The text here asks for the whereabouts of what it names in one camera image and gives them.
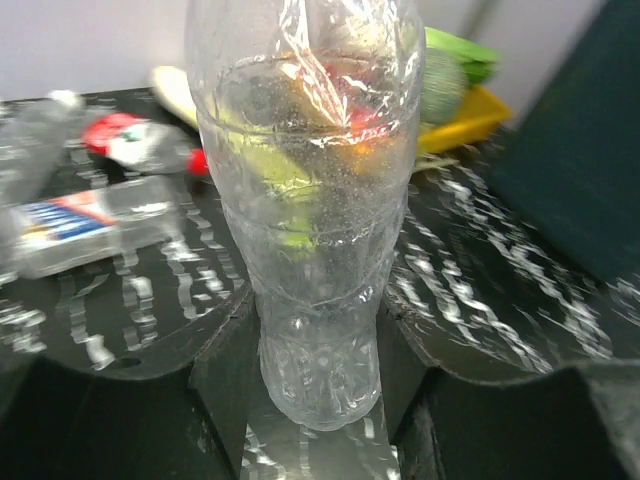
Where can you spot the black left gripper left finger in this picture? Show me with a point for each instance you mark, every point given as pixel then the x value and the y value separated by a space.
pixel 176 410

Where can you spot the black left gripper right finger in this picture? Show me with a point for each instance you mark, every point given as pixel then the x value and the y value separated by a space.
pixel 457 416

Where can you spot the clear bottle blue red label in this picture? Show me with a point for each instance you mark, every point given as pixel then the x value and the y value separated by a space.
pixel 50 236

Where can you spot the dark green plastic bin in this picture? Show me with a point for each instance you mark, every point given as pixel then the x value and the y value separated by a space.
pixel 572 169

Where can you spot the clear crushed bottle middle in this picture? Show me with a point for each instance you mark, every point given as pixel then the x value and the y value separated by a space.
pixel 33 142

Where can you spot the red label crushed bottle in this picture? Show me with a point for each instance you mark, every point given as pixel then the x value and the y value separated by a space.
pixel 144 145

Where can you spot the yellow plastic tray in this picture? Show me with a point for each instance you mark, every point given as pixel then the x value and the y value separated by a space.
pixel 481 114

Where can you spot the celery stalk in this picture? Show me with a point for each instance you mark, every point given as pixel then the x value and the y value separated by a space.
pixel 170 86

